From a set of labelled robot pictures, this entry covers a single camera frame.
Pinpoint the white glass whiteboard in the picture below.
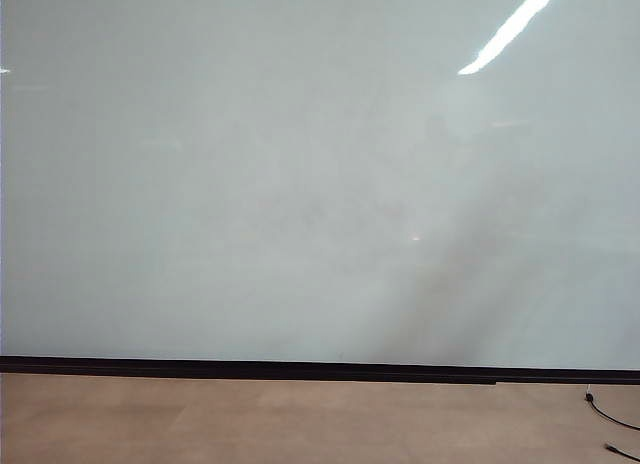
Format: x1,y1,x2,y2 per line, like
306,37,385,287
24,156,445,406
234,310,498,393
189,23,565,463
0,0,640,371

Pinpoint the black cable with grey connector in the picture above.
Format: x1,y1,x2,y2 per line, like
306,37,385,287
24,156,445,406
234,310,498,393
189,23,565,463
604,441,640,462

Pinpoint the black cable with plug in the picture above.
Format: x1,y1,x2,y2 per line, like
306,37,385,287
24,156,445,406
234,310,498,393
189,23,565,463
584,385,640,432

